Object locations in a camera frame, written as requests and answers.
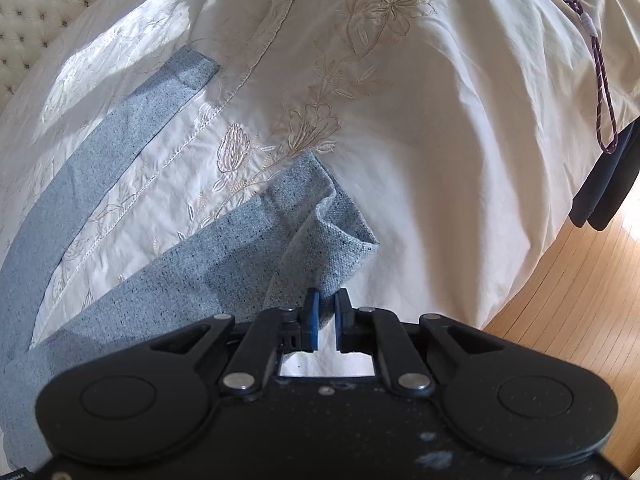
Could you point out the cream embroidered bedspread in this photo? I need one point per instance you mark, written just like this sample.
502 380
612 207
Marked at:
440 125

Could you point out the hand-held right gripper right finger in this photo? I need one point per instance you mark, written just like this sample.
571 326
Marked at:
342 322

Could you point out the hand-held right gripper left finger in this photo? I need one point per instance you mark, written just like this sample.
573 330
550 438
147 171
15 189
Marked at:
312 322

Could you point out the cream tufted headboard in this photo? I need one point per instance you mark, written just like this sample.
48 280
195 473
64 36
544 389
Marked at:
45 5

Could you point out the grey pants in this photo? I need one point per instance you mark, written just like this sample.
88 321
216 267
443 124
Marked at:
225 270

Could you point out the dark hanging garment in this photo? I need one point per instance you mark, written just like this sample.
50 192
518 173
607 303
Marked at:
607 185

